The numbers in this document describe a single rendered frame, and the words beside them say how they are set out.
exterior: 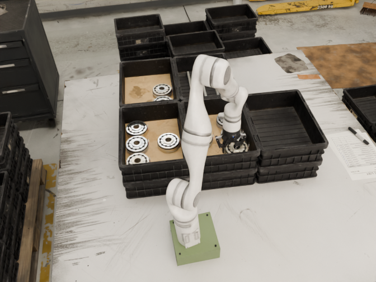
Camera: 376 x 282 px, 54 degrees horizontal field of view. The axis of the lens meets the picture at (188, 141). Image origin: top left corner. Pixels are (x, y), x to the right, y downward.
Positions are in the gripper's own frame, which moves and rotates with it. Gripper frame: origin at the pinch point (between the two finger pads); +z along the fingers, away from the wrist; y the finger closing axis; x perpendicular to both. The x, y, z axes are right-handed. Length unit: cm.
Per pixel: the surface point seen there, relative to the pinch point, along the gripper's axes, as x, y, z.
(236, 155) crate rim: -9.0, 0.5, -5.7
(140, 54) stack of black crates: 167, -38, 48
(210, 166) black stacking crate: -8.4, -10.2, 0.1
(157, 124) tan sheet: 26.6, -30.6, 4.1
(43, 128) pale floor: 129, -124, 87
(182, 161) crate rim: -8.7, -22.4, -5.3
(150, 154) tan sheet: 6.5, -35.2, 4.2
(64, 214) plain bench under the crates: -11, -76, 17
